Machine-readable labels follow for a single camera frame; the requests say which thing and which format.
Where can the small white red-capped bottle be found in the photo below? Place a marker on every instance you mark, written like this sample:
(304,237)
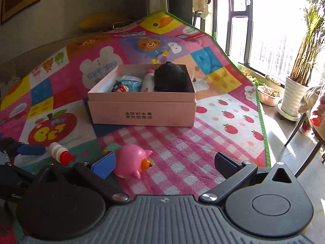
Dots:
(57,151)

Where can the colourful cartoon play mat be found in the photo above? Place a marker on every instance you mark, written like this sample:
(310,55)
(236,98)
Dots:
(177,144)

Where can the printed pink clothing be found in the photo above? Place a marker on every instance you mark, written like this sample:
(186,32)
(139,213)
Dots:
(308,99)

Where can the small black and white figure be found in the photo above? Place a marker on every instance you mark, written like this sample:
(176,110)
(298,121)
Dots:
(119,87)

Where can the beige hanging garment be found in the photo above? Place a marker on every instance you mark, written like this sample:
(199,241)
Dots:
(200,1)

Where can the tall green potted plant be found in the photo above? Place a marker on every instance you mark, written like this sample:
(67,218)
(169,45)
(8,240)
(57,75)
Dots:
(308,43)

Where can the yellow cushion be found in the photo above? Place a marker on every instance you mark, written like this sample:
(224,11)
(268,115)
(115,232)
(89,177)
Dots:
(99,20)

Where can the pink pig toy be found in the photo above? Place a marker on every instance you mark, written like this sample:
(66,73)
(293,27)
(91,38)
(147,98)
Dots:
(129,160)

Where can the chair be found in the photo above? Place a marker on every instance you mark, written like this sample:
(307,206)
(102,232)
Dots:
(295,129)

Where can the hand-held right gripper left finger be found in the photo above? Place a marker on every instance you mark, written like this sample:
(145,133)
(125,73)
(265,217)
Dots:
(104,165)

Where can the blue packet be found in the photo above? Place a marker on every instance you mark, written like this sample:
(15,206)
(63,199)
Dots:
(130,82)

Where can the small red potted plant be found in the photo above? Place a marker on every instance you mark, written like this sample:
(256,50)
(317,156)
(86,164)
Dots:
(306,128)

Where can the black plush cat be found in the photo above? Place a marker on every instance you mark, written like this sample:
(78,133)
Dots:
(170,78)

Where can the dark curtain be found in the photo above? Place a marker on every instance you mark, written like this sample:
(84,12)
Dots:
(180,0)

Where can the white plant pot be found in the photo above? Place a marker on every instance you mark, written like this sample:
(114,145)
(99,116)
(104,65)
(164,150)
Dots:
(293,99)

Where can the red and white foam rocket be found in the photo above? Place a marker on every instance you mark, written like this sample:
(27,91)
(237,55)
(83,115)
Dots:
(148,82)

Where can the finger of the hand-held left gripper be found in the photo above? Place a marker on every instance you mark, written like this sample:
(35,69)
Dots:
(6,141)
(30,150)

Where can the pink cardboard box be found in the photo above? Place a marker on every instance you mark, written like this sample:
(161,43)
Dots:
(142,114)

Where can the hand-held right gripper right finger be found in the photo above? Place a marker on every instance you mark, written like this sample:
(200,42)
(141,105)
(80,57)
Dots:
(226,166)

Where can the pink planter bowl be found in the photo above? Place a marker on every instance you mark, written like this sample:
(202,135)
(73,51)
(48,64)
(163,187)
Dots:
(269,99)

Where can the black window frame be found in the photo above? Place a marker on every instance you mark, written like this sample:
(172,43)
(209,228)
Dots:
(250,30)

